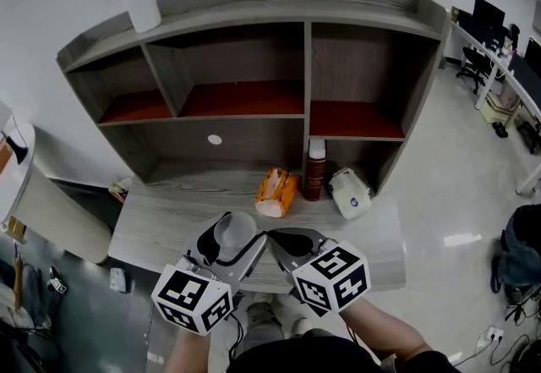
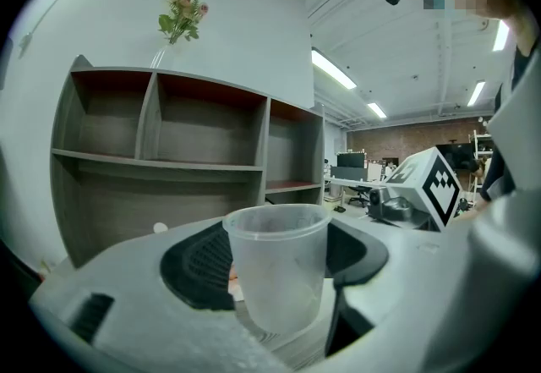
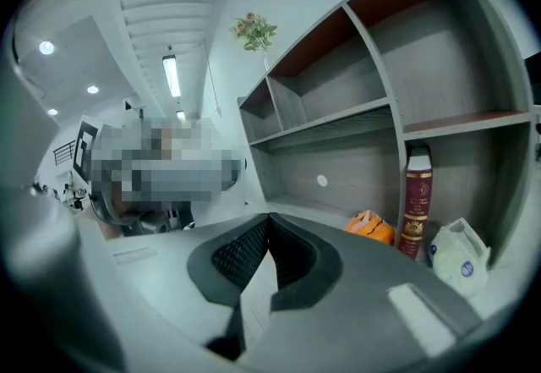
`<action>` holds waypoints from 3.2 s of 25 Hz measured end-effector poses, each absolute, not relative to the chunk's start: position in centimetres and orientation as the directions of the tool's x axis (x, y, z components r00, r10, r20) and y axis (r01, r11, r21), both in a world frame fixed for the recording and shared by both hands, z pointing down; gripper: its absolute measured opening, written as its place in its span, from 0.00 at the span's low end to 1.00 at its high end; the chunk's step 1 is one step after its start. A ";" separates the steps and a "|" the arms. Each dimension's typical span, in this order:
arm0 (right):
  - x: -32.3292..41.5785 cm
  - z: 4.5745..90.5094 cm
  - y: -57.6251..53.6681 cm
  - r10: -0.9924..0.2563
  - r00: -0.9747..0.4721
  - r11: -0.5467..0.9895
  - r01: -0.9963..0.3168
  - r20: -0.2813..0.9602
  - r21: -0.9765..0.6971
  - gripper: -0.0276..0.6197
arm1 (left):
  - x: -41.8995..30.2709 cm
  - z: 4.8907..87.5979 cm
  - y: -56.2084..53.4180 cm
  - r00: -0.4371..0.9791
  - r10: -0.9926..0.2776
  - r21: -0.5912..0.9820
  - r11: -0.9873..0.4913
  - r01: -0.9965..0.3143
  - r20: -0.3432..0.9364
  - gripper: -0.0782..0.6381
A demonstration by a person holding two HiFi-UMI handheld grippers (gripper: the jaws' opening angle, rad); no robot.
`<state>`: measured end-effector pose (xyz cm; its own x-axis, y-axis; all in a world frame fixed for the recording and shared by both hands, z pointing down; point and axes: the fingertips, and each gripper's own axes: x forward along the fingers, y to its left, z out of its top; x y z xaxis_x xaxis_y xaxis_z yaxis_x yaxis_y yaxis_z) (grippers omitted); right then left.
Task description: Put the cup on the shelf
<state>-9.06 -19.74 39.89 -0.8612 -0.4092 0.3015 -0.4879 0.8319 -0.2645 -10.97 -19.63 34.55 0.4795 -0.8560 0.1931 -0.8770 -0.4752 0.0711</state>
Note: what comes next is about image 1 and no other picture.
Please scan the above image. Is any black office chair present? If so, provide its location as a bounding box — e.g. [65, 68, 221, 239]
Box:
[455, 45, 491, 96]

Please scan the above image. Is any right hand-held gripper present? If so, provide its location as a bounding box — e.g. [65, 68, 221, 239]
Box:
[266, 227, 372, 317]

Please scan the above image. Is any black computer monitor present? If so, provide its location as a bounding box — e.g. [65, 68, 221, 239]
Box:
[472, 0, 506, 32]
[523, 36, 541, 66]

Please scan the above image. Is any white paper packet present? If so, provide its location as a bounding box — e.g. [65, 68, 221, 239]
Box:
[108, 267, 128, 294]

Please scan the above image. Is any white tissue pack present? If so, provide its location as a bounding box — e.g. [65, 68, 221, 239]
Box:
[328, 167, 373, 221]

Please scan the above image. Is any orange tissue pack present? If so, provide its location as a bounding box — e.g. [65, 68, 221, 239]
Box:
[254, 167, 300, 219]

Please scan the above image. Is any person's right shoe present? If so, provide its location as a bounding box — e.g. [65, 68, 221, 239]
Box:
[289, 315, 314, 338]

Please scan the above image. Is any small black white patterned block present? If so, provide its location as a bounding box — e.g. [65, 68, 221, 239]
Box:
[46, 266, 68, 294]

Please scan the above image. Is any brown bottle with white cap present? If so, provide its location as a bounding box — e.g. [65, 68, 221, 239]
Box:
[304, 139, 329, 202]

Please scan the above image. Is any white shade table lamp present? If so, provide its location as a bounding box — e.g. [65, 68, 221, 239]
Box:
[0, 100, 30, 166]

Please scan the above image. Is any small box of colourful items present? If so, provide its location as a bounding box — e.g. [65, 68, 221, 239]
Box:
[108, 176, 134, 204]

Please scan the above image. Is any white round side table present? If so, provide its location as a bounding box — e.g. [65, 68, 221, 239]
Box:
[0, 122, 113, 266]

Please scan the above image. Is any black equipment stand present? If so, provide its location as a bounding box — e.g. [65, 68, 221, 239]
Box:
[516, 119, 541, 155]

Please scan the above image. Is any grey wooden desk hutch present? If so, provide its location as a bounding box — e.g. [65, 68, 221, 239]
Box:
[56, 0, 449, 197]

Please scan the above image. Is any white office desk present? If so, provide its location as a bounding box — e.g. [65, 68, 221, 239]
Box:
[447, 18, 541, 197]

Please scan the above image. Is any dark blue backpack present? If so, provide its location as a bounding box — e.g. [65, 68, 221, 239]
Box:
[489, 204, 541, 299]

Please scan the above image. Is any black cable coil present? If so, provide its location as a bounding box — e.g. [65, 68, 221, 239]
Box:
[506, 332, 541, 373]

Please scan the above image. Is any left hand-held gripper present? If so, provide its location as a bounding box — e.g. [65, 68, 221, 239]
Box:
[150, 211, 268, 337]

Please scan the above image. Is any pale yellow storage box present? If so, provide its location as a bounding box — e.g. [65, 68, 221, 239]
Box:
[480, 91, 522, 125]

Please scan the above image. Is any grey desk with drawers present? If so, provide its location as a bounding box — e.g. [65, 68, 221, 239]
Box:
[107, 170, 407, 295]

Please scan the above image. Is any person's left forearm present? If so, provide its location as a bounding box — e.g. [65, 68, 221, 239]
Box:
[167, 326, 212, 373]

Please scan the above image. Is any person's right forearm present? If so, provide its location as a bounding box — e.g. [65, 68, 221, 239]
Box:
[340, 297, 429, 364]

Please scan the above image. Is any person's black shirt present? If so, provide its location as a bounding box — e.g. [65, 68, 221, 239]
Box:
[227, 327, 462, 373]

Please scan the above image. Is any translucent plastic cup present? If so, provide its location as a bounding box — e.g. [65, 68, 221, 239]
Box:
[213, 211, 258, 261]

